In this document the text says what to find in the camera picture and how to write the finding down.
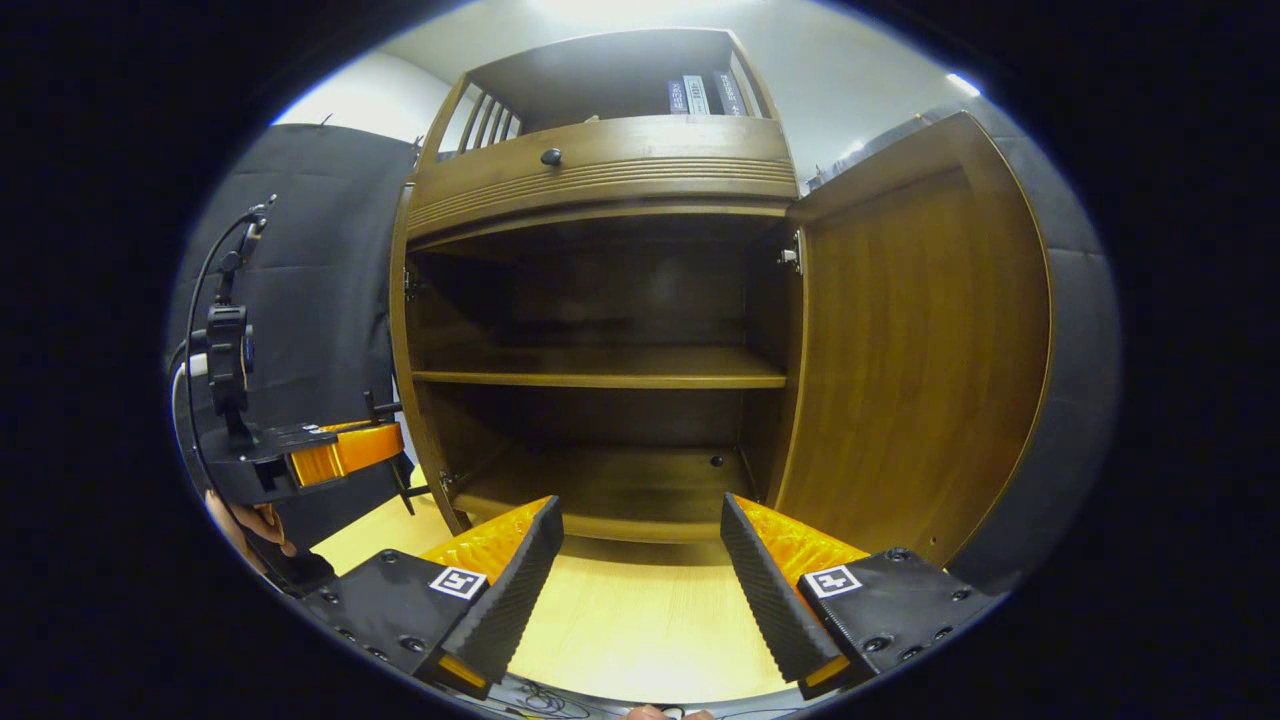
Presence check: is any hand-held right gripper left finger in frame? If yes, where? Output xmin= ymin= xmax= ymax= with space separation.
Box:
xmin=298 ymin=494 xmax=566 ymax=701

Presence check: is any wooden double-door shoe cabinet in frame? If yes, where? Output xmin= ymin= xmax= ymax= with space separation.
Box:
xmin=388 ymin=27 xmax=806 ymax=546

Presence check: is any large ceiling light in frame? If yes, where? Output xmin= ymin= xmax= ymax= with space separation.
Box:
xmin=520 ymin=0 xmax=761 ymax=26

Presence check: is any black door handle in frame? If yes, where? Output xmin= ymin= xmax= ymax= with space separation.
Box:
xmin=395 ymin=450 xmax=433 ymax=517

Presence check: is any black cable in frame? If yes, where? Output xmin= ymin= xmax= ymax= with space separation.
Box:
xmin=183 ymin=195 xmax=279 ymax=561

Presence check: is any wooden drawer with black knob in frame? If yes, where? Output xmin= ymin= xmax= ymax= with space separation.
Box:
xmin=408 ymin=115 xmax=799 ymax=241

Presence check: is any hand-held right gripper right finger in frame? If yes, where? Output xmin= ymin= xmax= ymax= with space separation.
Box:
xmin=720 ymin=491 xmax=1003 ymax=701

